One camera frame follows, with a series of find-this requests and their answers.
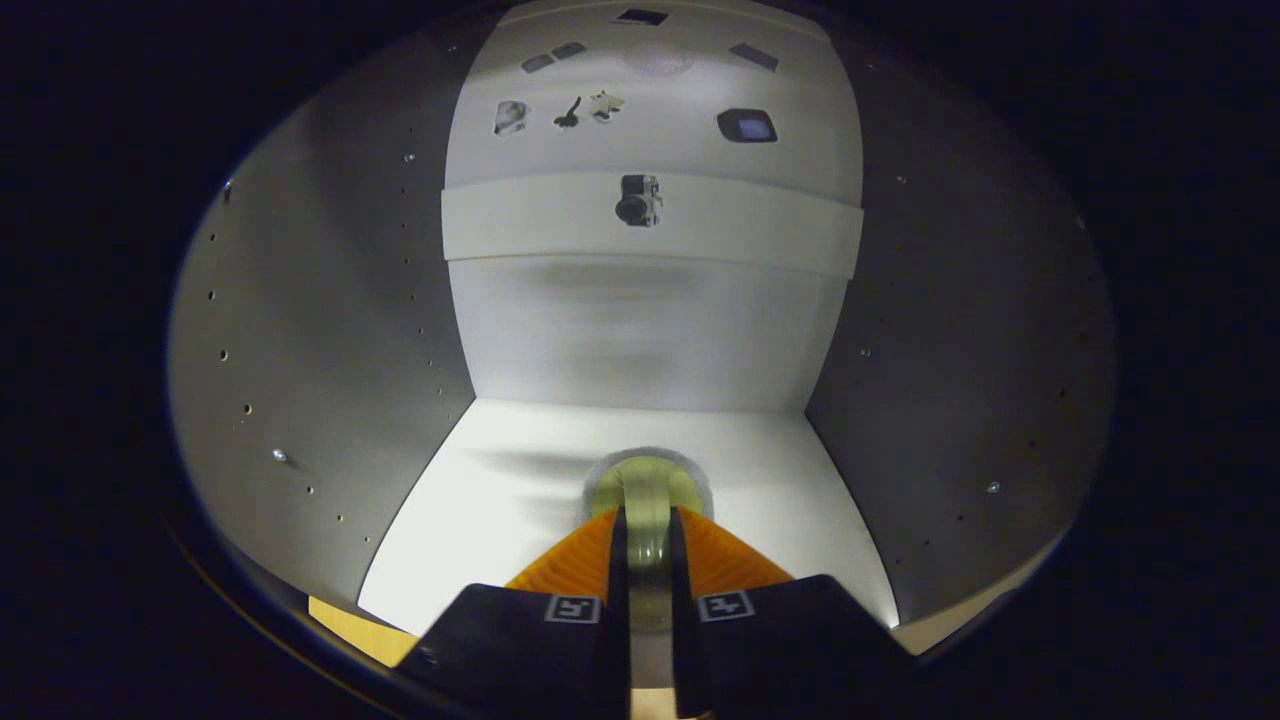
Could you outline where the grey cabinet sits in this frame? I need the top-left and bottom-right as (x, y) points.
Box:
(165, 0), (1116, 661)

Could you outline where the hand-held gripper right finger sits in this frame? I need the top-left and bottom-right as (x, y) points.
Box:
(672, 505), (919, 720)

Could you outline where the clear tape roll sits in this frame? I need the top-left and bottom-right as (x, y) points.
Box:
(583, 446), (715, 633)

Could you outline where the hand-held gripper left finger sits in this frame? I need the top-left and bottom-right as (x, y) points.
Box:
(395, 505), (631, 720)

